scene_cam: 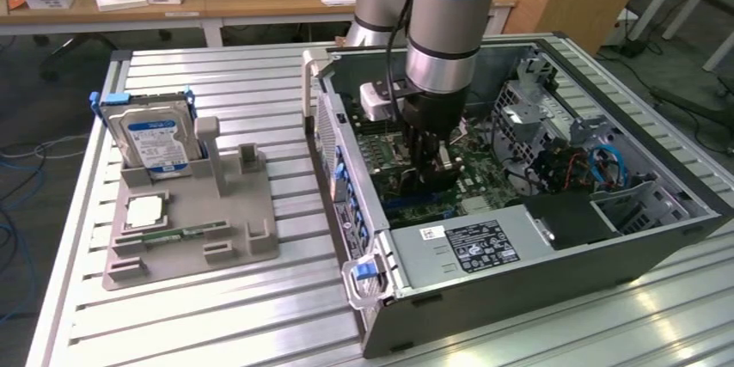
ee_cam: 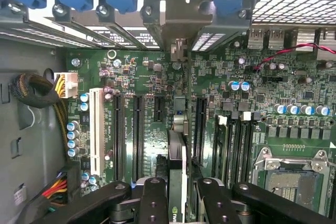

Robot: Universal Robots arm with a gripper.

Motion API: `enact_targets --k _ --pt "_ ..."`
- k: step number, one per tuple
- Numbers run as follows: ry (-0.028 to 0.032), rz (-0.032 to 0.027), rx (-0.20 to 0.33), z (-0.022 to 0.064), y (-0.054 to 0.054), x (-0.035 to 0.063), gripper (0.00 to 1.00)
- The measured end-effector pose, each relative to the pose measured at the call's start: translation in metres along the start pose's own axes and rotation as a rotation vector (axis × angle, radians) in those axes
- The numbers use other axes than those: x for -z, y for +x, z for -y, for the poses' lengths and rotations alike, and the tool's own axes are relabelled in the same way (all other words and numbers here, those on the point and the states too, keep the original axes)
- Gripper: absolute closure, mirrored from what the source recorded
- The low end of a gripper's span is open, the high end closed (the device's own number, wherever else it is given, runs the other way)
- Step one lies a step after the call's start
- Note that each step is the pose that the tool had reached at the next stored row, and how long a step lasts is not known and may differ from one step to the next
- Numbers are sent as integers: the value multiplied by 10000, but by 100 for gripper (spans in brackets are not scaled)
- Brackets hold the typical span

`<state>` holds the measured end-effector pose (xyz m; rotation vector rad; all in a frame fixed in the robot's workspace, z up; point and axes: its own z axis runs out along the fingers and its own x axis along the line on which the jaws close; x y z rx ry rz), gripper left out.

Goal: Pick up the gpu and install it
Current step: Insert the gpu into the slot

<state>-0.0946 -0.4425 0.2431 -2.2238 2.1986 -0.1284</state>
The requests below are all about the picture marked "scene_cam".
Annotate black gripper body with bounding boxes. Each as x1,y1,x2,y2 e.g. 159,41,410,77
400,89,467,138

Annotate CPU socket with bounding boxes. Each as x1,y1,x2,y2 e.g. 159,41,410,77
391,131,410,164

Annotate silver drive cage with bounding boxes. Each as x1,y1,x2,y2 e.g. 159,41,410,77
493,55,581,170

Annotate green motherboard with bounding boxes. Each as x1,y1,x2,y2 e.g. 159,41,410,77
347,98,533,230

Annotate blue expansion slot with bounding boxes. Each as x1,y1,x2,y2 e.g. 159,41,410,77
382,197,444,213

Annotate black plastic cover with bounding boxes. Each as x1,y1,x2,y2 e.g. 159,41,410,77
525,192,625,252

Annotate grey power supply unit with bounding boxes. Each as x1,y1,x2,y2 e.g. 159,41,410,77
375,205,561,291

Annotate silver disk bay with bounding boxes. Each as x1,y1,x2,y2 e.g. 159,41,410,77
590,180,689,235

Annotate open black PC case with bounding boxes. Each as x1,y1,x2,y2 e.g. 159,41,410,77
302,38,734,360

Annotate grey parts rack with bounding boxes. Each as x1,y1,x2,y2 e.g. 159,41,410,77
102,116,282,293

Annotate hard disk with blue carrier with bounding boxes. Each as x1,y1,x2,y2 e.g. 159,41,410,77
88,90,196,181

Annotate green RAM stick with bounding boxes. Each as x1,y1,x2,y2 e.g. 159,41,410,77
143,227,211,246

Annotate silver CPU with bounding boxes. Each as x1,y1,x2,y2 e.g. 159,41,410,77
124,195,167,229

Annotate black office chair base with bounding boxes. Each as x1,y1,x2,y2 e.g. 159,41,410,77
33,34,119,83

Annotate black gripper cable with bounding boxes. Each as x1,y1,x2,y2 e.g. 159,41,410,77
383,0,415,127

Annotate blue wire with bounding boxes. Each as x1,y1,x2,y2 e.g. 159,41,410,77
590,143,633,191

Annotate white table frame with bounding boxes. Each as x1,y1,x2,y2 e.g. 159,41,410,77
627,0,734,71

